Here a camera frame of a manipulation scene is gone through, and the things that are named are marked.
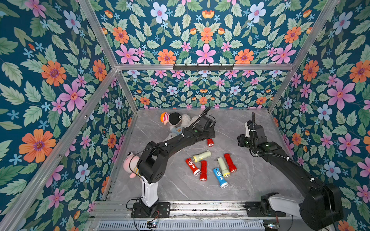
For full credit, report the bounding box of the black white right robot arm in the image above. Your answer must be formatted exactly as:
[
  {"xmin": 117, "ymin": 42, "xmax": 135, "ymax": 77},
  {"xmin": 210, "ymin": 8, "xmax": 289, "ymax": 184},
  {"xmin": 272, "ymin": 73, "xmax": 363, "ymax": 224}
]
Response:
[{"xmin": 238, "ymin": 119, "xmax": 344, "ymax": 231}]

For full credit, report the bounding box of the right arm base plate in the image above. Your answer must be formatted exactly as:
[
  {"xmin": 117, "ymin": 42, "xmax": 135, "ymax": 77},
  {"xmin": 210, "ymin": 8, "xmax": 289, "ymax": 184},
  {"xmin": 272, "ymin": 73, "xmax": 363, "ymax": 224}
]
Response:
[{"xmin": 244, "ymin": 201, "xmax": 287, "ymax": 217}]

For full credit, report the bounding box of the pale green flashlight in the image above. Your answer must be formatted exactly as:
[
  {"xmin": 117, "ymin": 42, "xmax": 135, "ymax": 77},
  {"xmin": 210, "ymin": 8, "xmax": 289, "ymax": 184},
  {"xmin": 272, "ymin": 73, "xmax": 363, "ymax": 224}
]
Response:
[
  {"xmin": 192, "ymin": 151, "xmax": 212, "ymax": 163},
  {"xmin": 217, "ymin": 157, "xmax": 230, "ymax": 178}
]

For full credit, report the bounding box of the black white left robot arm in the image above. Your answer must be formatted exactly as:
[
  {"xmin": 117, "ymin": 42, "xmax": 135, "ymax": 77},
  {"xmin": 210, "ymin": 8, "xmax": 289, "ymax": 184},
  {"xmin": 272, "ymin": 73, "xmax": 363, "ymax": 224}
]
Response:
[{"xmin": 137, "ymin": 115, "xmax": 216, "ymax": 208}]

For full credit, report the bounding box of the white teddy bear blue shirt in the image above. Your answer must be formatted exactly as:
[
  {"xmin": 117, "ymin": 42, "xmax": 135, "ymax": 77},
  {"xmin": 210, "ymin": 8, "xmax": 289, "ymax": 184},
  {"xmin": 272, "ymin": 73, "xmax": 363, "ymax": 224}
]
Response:
[{"xmin": 165, "ymin": 114, "xmax": 199, "ymax": 141}]

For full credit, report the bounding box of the red flashlight plain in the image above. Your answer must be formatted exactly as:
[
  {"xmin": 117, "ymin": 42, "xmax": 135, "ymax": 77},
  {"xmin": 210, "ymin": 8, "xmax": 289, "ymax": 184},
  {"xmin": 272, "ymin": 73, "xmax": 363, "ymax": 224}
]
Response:
[
  {"xmin": 224, "ymin": 153, "xmax": 238, "ymax": 173},
  {"xmin": 199, "ymin": 160, "xmax": 208, "ymax": 182},
  {"xmin": 207, "ymin": 139, "xmax": 214, "ymax": 147}
]

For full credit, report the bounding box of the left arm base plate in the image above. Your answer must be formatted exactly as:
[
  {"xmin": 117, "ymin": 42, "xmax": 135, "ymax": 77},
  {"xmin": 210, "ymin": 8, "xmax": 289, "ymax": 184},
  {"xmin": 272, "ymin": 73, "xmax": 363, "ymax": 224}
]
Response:
[{"xmin": 131, "ymin": 201, "xmax": 171, "ymax": 218}]

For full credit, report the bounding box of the red flashlight white logo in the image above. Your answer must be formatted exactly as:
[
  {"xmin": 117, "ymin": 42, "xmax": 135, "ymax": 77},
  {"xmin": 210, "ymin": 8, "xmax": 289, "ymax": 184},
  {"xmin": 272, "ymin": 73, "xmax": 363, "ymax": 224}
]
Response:
[{"xmin": 186, "ymin": 158, "xmax": 201, "ymax": 176}]

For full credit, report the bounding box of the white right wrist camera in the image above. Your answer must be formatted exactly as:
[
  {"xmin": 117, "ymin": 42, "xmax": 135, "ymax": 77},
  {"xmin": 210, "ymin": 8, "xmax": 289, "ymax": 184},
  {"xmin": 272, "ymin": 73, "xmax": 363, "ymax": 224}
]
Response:
[{"xmin": 245, "ymin": 122, "xmax": 250, "ymax": 138}]

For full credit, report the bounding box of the blue flashlight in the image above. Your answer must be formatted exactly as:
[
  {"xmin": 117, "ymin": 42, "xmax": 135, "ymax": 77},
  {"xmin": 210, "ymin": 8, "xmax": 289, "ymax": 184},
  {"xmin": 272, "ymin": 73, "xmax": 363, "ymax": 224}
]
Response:
[{"xmin": 213, "ymin": 168, "xmax": 228, "ymax": 189}]

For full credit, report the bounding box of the pink plush toy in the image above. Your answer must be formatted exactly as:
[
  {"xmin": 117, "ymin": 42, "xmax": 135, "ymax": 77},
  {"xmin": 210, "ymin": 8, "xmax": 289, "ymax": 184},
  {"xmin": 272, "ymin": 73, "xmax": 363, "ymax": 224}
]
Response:
[{"xmin": 123, "ymin": 152, "xmax": 140, "ymax": 179}]

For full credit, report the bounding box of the black hook rail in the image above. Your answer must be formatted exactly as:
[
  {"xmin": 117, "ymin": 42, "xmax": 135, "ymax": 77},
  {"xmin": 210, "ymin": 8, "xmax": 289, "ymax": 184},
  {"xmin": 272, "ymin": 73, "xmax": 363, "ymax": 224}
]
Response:
[{"xmin": 172, "ymin": 64, "xmax": 234, "ymax": 72}]

